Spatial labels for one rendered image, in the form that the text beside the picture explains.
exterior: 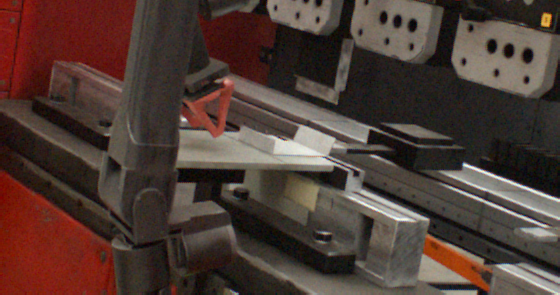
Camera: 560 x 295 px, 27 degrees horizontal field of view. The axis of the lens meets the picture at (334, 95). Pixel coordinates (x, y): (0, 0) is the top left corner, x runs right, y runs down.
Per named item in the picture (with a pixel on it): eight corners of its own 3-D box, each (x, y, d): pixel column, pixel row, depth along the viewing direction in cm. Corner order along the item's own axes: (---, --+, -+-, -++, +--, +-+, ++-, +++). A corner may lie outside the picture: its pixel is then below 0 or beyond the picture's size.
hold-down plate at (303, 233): (204, 208, 175) (207, 189, 175) (233, 208, 179) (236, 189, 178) (323, 275, 152) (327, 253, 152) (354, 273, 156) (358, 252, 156)
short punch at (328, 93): (290, 88, 173) (302, 26, 171) (300, 89, 174) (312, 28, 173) (331, 104, 165) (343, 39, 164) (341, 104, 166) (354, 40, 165)
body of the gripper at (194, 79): (193, 61, 160) (179, 12, 156) (233, 77, 152) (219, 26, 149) (154, 80, 156) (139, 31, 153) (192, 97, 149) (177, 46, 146)
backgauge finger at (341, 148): (291, 147, 178) (297, 115, 177) (413, 152, 195) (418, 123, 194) (339, 168, 169) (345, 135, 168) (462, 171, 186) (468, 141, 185)
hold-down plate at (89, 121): (30, 110, 224) (33, 95, 223) (56, 112, 227) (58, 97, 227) (101, 150, 201) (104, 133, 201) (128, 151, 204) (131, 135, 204)
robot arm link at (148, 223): (102, 168, 121) (131, 193, 114) (202, 147, 126) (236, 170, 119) (112, 271, 124) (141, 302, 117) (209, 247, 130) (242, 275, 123)
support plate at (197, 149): (108, 133, 160) (109, 126, 160) (261, 139, 176) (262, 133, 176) (174, 168, 146) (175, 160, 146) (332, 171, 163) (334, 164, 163)
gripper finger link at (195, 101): (219, 116, 161) (203, 56, 157) (247, 129, 155) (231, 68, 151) (179, 137, 158) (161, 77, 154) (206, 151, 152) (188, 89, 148)
